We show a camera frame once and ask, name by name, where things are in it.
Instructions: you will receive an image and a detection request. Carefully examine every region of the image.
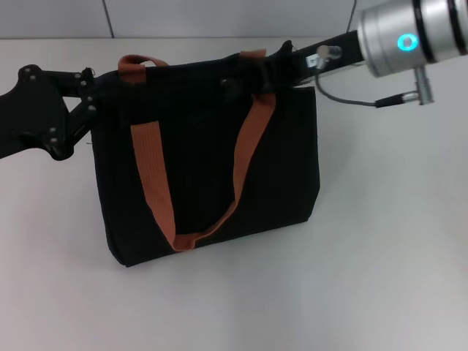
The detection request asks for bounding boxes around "black bag with brown handles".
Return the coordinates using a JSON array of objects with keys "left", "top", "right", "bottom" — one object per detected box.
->
[{"left": 86, "top": 40, "right": 322, "bottom": 270}]

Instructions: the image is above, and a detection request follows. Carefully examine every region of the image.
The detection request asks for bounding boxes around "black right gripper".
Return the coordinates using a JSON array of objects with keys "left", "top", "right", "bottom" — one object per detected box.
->
[{"left": 261, "top": 31, "right": 366, "bottom": 92}]

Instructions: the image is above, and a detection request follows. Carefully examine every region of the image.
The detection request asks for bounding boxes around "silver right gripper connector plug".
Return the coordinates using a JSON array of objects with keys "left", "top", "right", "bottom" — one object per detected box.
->
[{"left": 314, "top": 44, "right": 343, "bottom": 69}]

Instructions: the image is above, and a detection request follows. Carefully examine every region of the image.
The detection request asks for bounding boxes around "grey right gripper cable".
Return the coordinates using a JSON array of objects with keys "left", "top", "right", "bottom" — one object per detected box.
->
[{"left": 312, "top": 75, "right": 380, "bottom": 107}]

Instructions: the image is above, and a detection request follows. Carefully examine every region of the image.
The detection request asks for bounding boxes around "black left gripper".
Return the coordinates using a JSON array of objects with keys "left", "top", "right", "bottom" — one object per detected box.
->
[{"left": 0, "top": 64, "right": 98, "bottom": 162}]

